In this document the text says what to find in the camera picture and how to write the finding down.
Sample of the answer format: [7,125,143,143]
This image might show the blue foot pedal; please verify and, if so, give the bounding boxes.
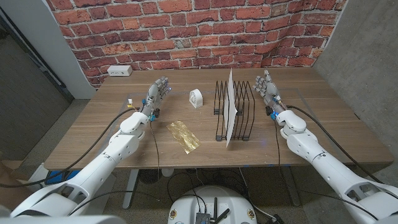
[45,170,65,186]
[64,170,81,181]

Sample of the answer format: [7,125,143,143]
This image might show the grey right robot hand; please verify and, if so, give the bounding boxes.
[252,69,288,121]

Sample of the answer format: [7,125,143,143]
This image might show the brown cardboard box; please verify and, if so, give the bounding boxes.
[0,160,32,212]

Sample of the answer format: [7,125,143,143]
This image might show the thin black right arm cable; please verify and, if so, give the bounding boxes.
[272,119,379,221]

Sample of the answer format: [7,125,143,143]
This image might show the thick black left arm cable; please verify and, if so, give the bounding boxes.
[0,107,139,189]

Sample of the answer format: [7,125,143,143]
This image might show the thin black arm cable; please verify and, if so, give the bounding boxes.
[67,119,162,217]
[272,119,379,221]

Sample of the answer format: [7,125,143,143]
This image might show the gold aluminum foil sheet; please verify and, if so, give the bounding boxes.
[166,120,201,155]

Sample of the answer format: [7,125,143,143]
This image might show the red brick print backdrop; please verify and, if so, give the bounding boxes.
[46,0,348,90]

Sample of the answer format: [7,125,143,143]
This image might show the white paper file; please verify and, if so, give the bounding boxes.
[223,68,239,148]

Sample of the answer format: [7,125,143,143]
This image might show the white table leg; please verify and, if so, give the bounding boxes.
[122,169,140,210]

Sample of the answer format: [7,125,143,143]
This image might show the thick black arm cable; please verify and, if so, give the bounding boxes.
[0,107,139,189]
[285,105,386,185]

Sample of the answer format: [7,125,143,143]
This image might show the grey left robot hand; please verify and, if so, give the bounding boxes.
[142,77,172,121]

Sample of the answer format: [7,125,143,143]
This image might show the grey table leg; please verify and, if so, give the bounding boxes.
[281,166,302,207]

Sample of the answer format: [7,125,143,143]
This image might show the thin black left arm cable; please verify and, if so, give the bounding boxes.
[67,119,162,217]

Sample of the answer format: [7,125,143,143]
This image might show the black antenna module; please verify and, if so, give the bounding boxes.
[195,197,231,224]

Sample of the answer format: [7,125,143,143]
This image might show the white power outlet box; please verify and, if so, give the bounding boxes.
[107,64,133,77]

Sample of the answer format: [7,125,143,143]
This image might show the black floor cable tangle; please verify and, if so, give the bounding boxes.
[166,167,249,215]

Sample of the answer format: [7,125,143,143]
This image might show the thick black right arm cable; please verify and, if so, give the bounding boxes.
[285,105,386,185]

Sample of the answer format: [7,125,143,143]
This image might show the small white desk clock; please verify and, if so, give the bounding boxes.
[188,88,204,109]

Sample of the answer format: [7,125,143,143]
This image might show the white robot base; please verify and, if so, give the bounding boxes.
[167,185,258,224]

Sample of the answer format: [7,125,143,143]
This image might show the black wire file holder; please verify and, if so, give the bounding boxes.
[213,80,256,142]

